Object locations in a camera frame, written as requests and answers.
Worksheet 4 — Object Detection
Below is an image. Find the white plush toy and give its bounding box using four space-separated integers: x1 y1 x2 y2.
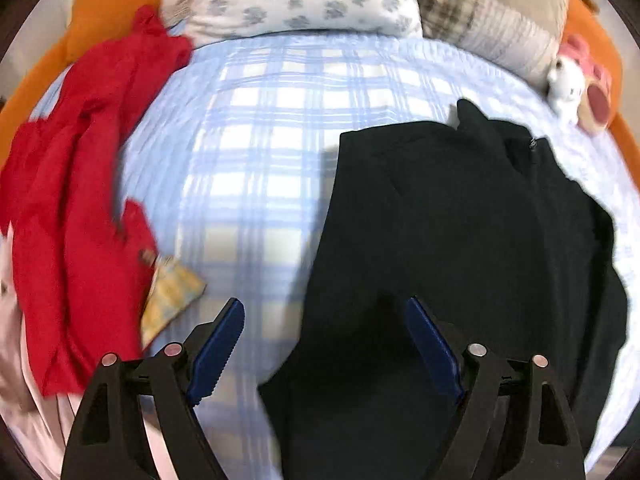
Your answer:
546 56 586 123

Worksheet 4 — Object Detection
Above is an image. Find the red garment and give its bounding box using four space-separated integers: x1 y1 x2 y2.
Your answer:
0 5 195 396

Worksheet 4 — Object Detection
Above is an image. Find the orange bed frame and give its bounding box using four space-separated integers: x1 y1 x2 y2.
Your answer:
0 0 640 161

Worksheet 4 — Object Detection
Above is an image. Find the black garment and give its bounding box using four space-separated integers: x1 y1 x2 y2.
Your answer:
257 99 630 480

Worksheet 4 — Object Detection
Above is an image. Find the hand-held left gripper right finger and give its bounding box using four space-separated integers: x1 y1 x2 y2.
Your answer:
405 296 586 480

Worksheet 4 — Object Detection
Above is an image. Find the blue plaid blanket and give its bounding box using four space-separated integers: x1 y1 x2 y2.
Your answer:
20 30 640 480

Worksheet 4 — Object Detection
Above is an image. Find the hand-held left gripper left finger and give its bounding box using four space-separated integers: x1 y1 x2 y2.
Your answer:
61 297 246 480

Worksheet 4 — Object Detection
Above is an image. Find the beige plaid pillow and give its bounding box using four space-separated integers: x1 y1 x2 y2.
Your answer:
417 0 568 88

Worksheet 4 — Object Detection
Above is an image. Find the pale pink cloth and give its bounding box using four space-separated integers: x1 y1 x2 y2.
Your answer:
0 230 166 480

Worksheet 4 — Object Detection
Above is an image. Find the yellow patterned cloth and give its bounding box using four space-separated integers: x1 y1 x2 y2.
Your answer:
140 255 207 348

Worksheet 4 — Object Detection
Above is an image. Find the pink plush toy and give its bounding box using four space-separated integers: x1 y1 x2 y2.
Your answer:
557 35 613 133

